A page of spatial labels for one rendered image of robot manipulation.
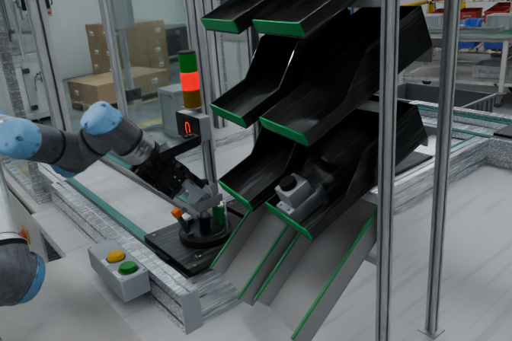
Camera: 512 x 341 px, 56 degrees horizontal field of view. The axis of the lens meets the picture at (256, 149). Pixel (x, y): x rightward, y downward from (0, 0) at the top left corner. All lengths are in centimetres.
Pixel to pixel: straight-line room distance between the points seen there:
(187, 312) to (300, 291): 29
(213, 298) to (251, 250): 17
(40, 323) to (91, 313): 11
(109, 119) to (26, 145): 16
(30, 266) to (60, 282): 23
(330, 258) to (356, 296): 31
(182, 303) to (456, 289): 64
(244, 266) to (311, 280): 17
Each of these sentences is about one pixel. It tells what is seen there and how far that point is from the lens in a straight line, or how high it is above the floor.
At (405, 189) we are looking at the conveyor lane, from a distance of 159.
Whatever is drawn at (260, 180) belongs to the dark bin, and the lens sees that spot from 95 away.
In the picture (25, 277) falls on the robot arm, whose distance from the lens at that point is 121.
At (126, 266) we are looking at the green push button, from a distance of 120.
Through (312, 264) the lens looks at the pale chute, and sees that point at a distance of 94.
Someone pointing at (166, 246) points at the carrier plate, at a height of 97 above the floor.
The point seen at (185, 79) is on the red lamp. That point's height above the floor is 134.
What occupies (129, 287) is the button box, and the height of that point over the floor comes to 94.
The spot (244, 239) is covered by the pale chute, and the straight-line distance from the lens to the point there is 106.
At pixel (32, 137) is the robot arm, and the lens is 99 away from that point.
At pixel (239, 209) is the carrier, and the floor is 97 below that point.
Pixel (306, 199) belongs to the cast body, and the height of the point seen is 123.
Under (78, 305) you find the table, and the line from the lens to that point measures 132.
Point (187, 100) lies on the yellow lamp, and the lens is 135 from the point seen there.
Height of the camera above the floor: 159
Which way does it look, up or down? 20 degrees down
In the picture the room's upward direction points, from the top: 4 degrees counter-clockwise
